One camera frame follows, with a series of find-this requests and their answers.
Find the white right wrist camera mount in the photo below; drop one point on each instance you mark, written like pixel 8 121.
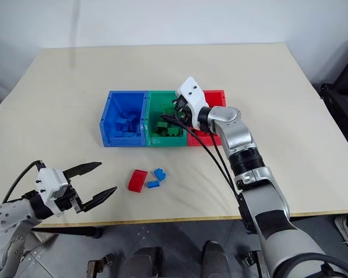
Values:
pixel 192 92

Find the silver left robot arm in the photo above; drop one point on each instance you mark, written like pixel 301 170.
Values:
pixel 5 217

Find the large red building block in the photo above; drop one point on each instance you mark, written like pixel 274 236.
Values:
pixel 137 179

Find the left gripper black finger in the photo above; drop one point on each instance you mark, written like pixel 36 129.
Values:
pixel 100 197
pixel 81 169

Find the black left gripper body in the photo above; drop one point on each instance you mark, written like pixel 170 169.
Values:
pixel 68 201

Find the green building block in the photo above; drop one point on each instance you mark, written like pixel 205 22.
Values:
pixel 174 131
pixel 161 127
pixel 168 109

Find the blue plastic bin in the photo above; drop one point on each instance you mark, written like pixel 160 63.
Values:
pixel 123 140

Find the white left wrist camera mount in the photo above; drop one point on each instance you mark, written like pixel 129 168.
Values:
pixel 47 181

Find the red plastic bin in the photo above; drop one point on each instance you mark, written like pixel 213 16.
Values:
pixel 214 98

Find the green plastic bin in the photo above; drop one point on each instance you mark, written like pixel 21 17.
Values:
pixel 162 142

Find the black table frame bar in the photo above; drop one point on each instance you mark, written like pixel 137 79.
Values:
pixel 69 231

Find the small blue building block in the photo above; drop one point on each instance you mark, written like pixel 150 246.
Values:
pixel 153 184
pixel 160 173

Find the black chair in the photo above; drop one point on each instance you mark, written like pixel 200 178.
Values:
pixel 343 92

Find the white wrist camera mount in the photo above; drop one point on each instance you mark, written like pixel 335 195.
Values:
pixel 192 92
pixel 47 181

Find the white sneaker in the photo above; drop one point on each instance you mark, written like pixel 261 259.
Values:
pixel 346 231

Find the brown metal bracket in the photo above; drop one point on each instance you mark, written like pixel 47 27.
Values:
pixel 100 265
pixel 250 262

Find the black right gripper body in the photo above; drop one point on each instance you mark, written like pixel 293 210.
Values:
pixel 186 113

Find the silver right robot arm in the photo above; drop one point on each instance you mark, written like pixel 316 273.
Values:
pixel 278 202

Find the dark rounded shape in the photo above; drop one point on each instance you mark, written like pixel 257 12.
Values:
pixel 216 260
pixel 145 262

